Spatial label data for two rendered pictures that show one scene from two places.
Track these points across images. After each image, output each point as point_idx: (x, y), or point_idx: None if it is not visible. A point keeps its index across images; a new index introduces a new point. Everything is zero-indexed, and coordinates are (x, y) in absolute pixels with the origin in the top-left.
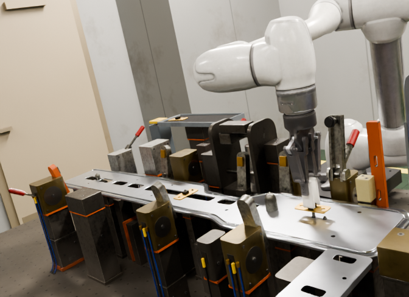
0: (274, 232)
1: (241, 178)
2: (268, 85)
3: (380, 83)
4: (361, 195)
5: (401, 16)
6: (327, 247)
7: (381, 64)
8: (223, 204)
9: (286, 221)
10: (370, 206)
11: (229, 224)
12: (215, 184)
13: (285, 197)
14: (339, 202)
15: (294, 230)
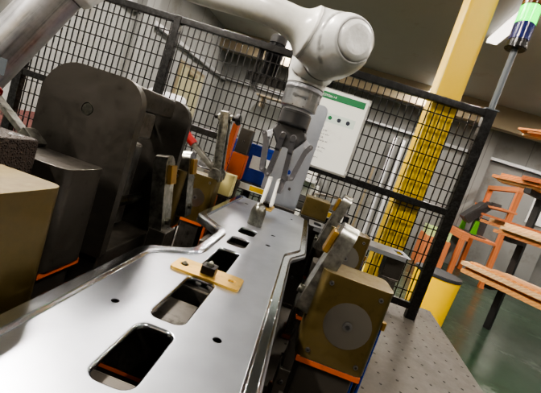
0: (302, 233)
1: (167, 207)
2: (324, 83)
3: (25, 50)
4: (231, 191)
5: None
6: (306, 225)
7: (52, 28)
8: (251, 245)
9: (278, 225)
10: (237, 198)
11: (301, 250)
12: (74, 254)
13: (217, 213)
14: (231, 201)
15: (292, 226)
